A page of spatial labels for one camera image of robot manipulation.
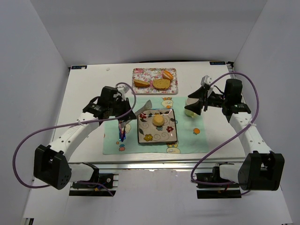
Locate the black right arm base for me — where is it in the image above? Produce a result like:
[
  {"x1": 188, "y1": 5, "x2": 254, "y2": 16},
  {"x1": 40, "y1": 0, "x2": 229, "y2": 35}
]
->
[{"x1": 192, "y1": 164, "x2": 242, "y2": 199}]

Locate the iridescent purple spoon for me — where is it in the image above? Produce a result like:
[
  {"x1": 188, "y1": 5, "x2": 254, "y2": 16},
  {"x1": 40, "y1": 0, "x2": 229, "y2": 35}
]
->
[{"x1": 120, "y1": 126, "x2": 126, "y2": 142}]

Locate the sliced bread piece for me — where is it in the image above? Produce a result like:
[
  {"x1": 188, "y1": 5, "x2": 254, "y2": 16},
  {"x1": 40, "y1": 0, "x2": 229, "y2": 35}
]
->
[{"x1": 152, "y1": 79, "x2": 171, "y2": 90}]

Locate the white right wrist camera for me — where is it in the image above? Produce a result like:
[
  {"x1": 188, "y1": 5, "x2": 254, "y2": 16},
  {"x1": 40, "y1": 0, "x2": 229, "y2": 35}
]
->
[{"x1": 201, "y1": 75, "x2": 212, "y2": 89}]

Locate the yellow green mug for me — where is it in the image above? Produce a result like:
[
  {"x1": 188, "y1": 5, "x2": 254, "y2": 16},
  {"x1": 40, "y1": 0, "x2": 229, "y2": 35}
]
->
[{"x1": 184, "y1": 98, "x2": 198, "y2": 118}]

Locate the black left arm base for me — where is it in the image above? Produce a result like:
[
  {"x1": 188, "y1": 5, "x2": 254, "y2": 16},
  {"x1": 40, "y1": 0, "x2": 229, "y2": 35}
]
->
[{"x1": 69, "y1": 163, "x2": 119, "y2": 197}]

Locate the square floral plate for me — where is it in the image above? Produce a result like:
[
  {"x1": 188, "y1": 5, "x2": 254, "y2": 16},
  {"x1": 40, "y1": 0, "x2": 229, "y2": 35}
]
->
[{"x1": 137, "y1": 108, "x2": 178, "y2": 144}]

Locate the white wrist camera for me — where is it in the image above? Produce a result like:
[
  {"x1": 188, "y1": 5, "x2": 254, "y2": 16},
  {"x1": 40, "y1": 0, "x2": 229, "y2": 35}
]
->
[
  {"x1": 117, "y1": 84, "x2": 130, "y2": 99},
  {"x1": 201, "y1": 75, "x2": 212, "y2": 89}
]

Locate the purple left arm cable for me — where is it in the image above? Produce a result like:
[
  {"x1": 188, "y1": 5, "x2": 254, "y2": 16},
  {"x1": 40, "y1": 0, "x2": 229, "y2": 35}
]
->
[{"x1": 12, "y1": 82, "x2": 138, "y2": 196}]

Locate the floral serving tray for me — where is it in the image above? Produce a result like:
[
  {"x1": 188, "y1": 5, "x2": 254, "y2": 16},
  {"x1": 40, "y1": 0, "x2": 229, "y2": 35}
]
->
[{"x1": 132, "y1": 68, "x2": 178, "y2": 95}]

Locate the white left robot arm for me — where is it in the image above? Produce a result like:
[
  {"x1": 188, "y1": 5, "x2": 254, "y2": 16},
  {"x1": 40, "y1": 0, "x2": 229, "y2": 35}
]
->
[{"x1": 34, "y1": 82, "x2": 136, "y2": 190}]

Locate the round bread roll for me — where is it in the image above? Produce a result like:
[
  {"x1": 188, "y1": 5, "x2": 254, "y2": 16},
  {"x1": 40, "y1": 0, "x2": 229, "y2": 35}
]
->
[{"x1": 152, "y1": 114, "x2": 165, "y2": 127}]

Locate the orange striped bun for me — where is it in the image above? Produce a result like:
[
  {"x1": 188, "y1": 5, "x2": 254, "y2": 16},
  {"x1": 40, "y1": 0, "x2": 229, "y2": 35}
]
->
[{"x1": 161, "y1": 70, "x2": 173, "y2": 81}]

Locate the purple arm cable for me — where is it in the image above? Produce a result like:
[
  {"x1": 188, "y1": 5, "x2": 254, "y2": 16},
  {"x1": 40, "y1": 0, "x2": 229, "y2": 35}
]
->
[
  {"x1": 191, "y1": 71, "x2": 260, "y2": 195},
  {"x1": 12, "y1": 82, "x2": 138, "y2": 196}
]

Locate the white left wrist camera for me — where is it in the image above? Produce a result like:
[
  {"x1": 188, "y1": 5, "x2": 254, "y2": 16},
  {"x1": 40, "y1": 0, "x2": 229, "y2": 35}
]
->
[{"x1": 117, "y1": 84, "x2": 130, "y2": 99}]

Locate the green placemat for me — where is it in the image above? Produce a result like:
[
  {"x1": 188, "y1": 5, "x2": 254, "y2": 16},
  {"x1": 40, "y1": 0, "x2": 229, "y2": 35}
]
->
[{"x1": 102, "y1": 96, "x2": 210, "y2": 155}]

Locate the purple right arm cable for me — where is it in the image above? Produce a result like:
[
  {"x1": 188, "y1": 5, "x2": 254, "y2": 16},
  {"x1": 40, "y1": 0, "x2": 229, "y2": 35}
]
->
[{"x1": 191, "y1": 71, "x2": 260, "y2": 195}]

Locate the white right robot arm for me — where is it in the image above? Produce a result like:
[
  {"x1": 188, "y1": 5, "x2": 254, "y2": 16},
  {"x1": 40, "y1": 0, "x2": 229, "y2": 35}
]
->
[{"x1": 185, "y1": 75, "x2": 285, "y2": 191}]

